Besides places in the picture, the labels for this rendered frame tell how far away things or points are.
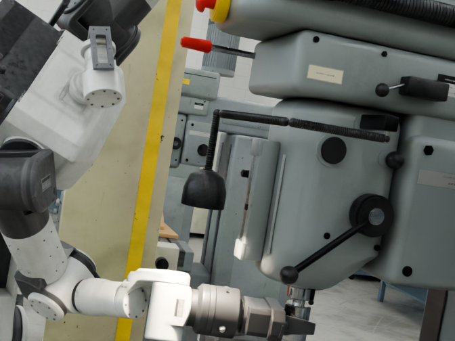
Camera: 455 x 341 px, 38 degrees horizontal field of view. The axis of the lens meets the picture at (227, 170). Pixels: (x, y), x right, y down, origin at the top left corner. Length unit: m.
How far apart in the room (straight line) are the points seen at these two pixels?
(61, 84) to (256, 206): 0.42
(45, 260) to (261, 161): 0.44
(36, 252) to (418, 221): 0.67
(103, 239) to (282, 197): 1.83
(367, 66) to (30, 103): 0.58
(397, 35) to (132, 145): 1.88
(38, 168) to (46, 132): 0.10
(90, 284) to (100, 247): 1.58
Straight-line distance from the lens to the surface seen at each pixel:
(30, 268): 1.28
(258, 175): 1.13
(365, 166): 1.12
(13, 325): 1.62
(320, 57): 1.06
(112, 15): 1.41
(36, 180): 1.12
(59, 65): 1.28
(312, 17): 1.05
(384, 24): 1.10
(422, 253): 1.17
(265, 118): 1.00
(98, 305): 1.28
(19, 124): 1.21
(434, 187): 1.17
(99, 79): 1.16
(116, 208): 2.86
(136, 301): 1.25
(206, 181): 1.07
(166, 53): 2.86
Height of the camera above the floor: 1.55
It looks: 3 degrees down
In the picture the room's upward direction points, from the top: 9 degrees clockwise
